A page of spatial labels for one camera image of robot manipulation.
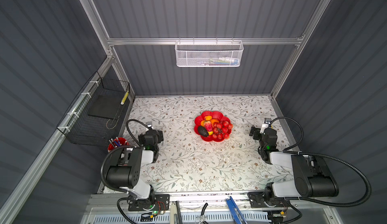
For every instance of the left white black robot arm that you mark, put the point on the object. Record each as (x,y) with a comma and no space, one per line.
(121,168)

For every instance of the white wire mesh basket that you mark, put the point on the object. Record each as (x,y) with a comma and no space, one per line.
(208,53)

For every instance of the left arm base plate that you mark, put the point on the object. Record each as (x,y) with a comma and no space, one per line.
(158,202)

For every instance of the red fake grape bunch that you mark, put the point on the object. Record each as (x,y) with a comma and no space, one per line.
(222,130)

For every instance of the yellow item in black basket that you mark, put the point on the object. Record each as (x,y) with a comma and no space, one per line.
(125,97)

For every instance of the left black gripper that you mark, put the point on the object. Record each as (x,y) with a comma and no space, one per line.
(141,140)

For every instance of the black wire basket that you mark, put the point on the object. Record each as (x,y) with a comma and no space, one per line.
(97,115)

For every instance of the red flower-shaped fruit bowl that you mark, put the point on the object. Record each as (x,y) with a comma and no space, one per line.
(215,114)

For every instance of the orange fake bell pepper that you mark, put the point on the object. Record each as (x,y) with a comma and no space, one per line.
(213,120)

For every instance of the red pen cup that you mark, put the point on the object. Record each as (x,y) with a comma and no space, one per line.
(114,143)

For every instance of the black pliers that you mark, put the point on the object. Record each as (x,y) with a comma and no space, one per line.
(202,219)

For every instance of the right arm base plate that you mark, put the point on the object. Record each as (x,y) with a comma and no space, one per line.
(259,199)

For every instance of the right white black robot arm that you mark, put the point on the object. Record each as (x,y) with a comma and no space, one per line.
(312,177)

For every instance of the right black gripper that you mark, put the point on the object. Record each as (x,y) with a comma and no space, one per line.
(257,131)

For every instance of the red fake strawberry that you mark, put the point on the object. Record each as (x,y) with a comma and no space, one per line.
(208,126)

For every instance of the dark fake avocado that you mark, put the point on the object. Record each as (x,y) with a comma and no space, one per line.
(202,131)

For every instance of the blue tool handle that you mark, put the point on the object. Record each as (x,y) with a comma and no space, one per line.
(235,212)

